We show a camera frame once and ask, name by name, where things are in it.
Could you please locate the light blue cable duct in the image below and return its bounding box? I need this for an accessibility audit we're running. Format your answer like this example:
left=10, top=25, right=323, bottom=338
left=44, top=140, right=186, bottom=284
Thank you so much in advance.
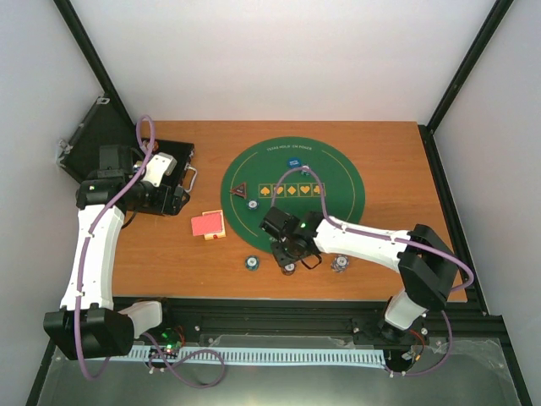
left=120, top=345, right=385, bottom=369

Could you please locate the silver case handle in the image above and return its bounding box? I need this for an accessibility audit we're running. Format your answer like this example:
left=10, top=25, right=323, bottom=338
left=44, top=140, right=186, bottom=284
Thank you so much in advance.
left=184, top=164, right=198, bottom=193

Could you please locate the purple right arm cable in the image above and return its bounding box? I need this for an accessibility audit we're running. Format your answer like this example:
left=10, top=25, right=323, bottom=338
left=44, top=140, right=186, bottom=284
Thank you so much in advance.
left=270, top=167, right=475, bottom=378

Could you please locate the red playing card deck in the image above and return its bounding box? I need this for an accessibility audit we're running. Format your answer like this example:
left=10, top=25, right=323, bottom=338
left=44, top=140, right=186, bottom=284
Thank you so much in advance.
left=190, top=210, right=226, bottom=240

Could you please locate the triangular all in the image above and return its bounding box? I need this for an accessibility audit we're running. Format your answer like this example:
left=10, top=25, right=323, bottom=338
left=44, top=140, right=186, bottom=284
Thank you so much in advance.
left=230, top=182, right=248, bottom=199

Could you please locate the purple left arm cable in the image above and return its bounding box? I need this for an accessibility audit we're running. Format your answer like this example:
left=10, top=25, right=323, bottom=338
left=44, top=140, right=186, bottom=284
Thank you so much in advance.
left=74, top=114, right=227, bottom=388

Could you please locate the round green poker mat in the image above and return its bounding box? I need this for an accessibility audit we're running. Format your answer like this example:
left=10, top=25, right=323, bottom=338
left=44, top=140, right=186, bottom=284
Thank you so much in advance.
left=221, top=137, right=365, bottom=252

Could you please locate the blue small blind button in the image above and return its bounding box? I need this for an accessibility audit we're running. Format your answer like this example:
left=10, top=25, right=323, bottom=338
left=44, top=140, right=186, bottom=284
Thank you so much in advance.
left=287, top=156, right=302, bottom=169

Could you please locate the blue 50 chip stack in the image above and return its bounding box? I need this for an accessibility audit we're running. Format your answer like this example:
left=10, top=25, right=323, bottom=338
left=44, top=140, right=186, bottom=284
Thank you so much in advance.
left=244, top=255, right=260, bottom=271

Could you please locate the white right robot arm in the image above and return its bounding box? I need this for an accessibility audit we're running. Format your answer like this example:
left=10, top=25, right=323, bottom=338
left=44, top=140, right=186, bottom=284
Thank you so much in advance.
left=260, top=206, right=457, bottom=343

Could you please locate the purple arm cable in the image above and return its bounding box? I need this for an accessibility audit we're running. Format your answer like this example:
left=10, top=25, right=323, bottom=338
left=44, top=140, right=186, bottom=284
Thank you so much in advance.
left=270, top=167, right=475, bottom=378
left=74, top=114, right=227, bottom=388

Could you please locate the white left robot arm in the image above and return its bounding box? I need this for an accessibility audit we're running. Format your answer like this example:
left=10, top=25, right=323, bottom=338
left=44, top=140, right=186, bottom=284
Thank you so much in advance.
left=43, top=140, right=194, bottom=360

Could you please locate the black poker chip case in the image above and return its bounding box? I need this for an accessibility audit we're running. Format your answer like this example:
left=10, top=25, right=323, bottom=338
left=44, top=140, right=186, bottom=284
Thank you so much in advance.
left=57, top=101, right=194, bottom=212

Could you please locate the brown 100 chip stack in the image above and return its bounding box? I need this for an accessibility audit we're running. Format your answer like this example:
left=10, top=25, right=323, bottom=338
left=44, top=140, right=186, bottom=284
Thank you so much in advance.
left=281, top=263, right=296, bottom=276

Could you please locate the black aluminium frame rail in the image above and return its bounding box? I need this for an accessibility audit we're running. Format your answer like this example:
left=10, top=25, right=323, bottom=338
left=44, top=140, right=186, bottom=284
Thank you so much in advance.
left=150, top=298, right=511, bottom=348

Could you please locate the purple white chip stack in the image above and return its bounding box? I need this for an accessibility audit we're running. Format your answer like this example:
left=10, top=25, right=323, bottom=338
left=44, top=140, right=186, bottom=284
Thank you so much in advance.
left=331, top=255, right=349, bottom=273

